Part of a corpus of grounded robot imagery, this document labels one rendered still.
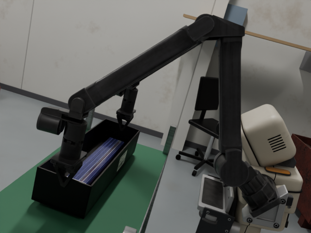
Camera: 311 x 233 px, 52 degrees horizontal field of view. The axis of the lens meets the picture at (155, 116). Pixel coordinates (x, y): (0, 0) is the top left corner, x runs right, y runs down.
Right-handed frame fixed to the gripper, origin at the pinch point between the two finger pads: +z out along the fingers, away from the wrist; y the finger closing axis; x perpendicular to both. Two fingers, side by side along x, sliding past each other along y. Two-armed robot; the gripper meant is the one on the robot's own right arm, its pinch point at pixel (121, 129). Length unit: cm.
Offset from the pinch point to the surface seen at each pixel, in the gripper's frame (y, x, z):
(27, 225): 66, -4, 10
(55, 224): 62, 2, 10
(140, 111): -290, -47, 80
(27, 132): -174, -144, 107
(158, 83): -291, -32, 35
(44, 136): -178, -126, 107
